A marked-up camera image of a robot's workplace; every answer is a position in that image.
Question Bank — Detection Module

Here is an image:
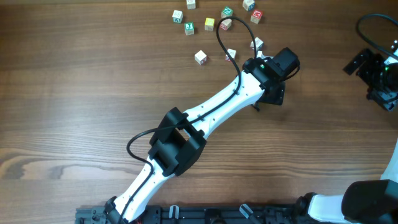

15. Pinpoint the red sided wooden block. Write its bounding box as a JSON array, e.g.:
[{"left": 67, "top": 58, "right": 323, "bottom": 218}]
[{"left": 194, "top": 50, "right": 207, "bottom": 65}]

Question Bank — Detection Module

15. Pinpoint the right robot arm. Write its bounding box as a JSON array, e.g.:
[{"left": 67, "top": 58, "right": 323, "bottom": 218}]
[{"left": 292, "top": 49, "right": 397, "bottom": 223}]

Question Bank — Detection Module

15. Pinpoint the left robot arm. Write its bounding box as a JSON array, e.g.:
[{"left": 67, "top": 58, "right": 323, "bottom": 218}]
[{"left": 104, "top": 48, "right": 300, "bottom": 223}]

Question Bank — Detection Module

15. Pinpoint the blue sided wooden block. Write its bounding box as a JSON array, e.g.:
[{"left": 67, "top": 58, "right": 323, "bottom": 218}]
[{"left": 250, "top": 37, "right": 264, "bottom": 51}]

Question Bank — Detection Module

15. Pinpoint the red A wooden block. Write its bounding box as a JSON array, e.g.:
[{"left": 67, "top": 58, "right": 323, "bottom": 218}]
[{"left": 225, "top": 49, "right": 236, "bottom": 62}]

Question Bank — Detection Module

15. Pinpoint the red M wooden block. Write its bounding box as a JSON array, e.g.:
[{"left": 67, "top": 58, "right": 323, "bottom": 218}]
[{"left": 251, "top": 9, "right": 263, "bottom": 24}]

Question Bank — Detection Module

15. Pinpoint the red pattern wooden block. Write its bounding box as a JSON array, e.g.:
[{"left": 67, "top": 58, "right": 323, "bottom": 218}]
[{"left": 220, "top": 19, "right": 232, "bottom": 30}]

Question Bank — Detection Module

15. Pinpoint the blue letter wooden block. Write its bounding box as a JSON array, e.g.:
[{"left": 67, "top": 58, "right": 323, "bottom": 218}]
[{"left": 243, "top": 0, "right": 255, "bottom": 12}]

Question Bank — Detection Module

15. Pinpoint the green N wooden block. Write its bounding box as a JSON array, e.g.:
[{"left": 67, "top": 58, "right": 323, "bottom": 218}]
[{"left": 221, "top": 7, "right": 233, "bottom": 18}]

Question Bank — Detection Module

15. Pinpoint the yellow wooden block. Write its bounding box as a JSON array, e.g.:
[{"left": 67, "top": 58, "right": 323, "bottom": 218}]
[{"left": 205, "top": 17, "right": 215, "bottom": 31}]

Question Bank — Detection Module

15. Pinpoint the green J wooden block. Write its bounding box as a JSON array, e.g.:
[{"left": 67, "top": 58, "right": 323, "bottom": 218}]
[{"left": 184, "top": 22, "right": 195, "bottom": 35}]

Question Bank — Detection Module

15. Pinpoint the top edge wooden block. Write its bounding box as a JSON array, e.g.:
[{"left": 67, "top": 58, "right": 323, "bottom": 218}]
[{"left": 186, "top": 0, "right": 196, "bottom": 9}]

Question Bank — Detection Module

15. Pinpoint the teal A wooden block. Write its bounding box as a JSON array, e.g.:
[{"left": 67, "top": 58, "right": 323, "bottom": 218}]
[{"left": 172, "top": 10, "right": 183, "bottom": 24}]

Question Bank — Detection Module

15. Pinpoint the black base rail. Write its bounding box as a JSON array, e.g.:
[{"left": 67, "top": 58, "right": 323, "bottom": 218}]
[{"left": 74, "top": 203, "right": 299, "bottom": 224}]

